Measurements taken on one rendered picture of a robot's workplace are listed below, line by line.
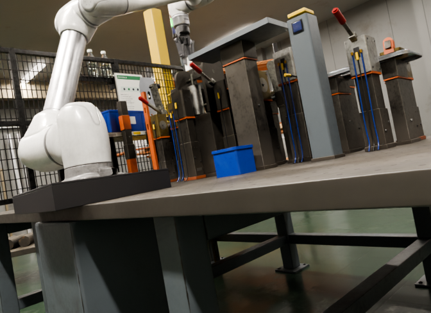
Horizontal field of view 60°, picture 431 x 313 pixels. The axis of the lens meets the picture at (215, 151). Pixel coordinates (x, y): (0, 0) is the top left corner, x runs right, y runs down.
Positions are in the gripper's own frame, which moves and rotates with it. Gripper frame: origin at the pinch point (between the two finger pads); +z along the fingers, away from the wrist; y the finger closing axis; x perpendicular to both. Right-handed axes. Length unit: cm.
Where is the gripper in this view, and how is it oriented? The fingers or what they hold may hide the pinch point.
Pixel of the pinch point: (188, 64)
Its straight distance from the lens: 203.1
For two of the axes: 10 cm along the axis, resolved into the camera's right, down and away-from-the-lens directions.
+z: 1.8, 9.8, -0.4
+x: -7.2, 1.6, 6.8
